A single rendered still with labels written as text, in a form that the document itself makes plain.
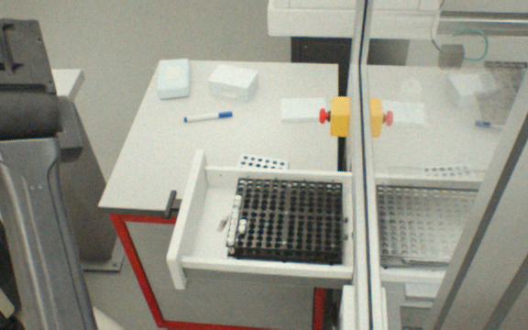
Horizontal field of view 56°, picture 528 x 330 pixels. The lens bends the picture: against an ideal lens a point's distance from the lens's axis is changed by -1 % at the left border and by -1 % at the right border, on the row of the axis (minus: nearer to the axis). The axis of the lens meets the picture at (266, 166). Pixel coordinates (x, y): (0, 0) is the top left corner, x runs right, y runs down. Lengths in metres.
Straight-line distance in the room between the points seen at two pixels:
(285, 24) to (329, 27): 0.14
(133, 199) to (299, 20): 0.78
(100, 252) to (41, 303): 1.66
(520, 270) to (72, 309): 0.36
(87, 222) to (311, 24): 1.06
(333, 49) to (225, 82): 0.43
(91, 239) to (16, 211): 1.58
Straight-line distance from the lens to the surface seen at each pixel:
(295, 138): 1.37
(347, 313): 0.87
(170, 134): 1.43
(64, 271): 0.47
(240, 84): 1.48
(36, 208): 0.48
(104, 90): 2.98
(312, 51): 1.75
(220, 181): 1.14
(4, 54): 0.55
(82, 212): 1.92
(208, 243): 1.07
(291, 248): 1.01
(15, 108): 0.52
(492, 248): 0.23
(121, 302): 2.03
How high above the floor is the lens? 1.70
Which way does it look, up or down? 46 degrees down
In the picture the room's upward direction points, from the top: 3 degrees counter-clockwise
